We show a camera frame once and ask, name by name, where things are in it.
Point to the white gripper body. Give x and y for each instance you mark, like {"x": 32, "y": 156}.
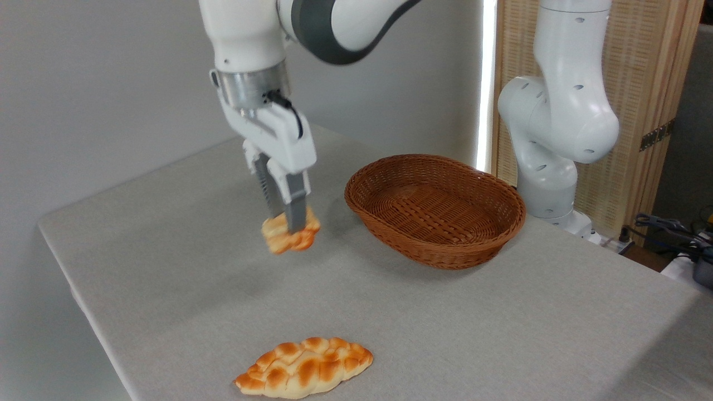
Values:
{"x": 278, "y": 139}

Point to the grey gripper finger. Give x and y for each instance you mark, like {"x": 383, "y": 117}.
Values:
{"x": 295, "y": 195}
{"x": 266, "y": 186}

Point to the small toasted bread roll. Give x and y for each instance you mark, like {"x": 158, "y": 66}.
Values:
{"x": 301, "y": 243}

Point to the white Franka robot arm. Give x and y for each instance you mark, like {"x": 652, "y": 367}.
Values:
{"x": 557, "y": 111}

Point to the brown wicker basket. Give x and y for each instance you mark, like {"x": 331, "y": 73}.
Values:
{"x": 434, "y": 211}

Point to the long braided bread loaf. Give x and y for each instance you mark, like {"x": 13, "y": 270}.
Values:
{"x": 306, "y": 367}

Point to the grey tablecloth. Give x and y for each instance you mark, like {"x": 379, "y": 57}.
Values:
{"x": 501, "y": 334}

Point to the white power strip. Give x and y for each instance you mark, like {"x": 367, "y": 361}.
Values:
{"x": 615, "y": 244}

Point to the dark metal screen hinge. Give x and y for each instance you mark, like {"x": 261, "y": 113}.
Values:
{"x": 657, "y": 135}

